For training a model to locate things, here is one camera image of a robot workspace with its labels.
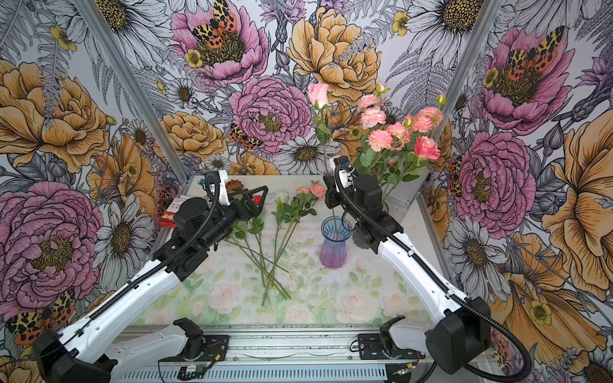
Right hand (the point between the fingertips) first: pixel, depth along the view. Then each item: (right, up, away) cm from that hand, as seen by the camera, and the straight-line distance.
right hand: (323, 181), depth 74 cm
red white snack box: (-64, -14, +28) cm, 72 cm away
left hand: (-18, -5, -5) cm, 20 cm away
